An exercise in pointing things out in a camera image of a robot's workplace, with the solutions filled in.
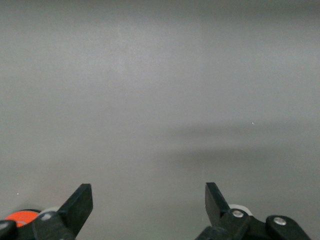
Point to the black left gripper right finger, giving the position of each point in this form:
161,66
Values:
220,220

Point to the orange cylindrical can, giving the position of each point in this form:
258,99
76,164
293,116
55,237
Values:
21,216

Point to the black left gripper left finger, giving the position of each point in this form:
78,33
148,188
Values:
72,212

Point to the dark grey table mat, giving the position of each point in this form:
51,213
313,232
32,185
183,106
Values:
160,100

